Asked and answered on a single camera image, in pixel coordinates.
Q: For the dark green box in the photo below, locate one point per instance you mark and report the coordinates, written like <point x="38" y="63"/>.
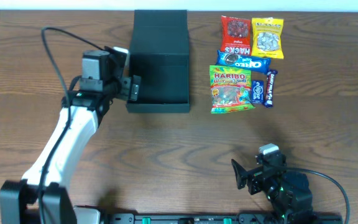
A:
<point x="159" y="62"/>

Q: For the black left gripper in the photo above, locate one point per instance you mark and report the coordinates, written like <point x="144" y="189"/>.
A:
<point x="132" y="88"/>

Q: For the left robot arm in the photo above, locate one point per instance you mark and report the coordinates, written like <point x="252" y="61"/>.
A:
<point x="41" y="196"/>

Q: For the red Hacks candy bag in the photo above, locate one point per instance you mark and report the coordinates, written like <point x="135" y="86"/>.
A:
<point x="236" y="35"/>

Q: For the yellow snack bag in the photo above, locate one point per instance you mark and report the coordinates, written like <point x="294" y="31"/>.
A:
<point x="267" y="40"/>

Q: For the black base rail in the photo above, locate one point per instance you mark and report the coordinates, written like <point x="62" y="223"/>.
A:
<point x="242" y="218"/>

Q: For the purple Dairy Milk bar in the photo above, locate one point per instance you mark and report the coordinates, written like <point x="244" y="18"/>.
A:
<point x="271" y="76"/>

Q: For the blue Eclipse mints box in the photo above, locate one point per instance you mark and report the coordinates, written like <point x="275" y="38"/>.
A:
<point x="257" y="95"/>

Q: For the green Haribo worms bag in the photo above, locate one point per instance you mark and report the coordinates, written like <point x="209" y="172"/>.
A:
<point x="230" y="89"/>

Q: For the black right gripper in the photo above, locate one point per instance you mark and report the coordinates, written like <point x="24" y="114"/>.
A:
<point x="254" y="177"/>

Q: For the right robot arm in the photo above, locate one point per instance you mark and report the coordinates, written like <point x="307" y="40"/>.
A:
<point x="287" y="191"/>

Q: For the blue Oreo cookie pack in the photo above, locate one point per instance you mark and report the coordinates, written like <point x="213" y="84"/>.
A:
<point x="255" y="64"/>

